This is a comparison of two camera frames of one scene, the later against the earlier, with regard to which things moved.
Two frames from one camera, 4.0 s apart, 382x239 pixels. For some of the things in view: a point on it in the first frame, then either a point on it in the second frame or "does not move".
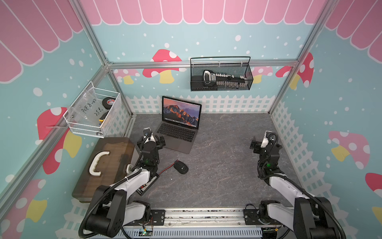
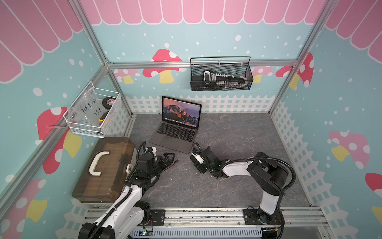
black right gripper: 258,147 → 198,166
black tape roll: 107,102 does not move
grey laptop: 180,121 does not move
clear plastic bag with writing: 86,108 does not move
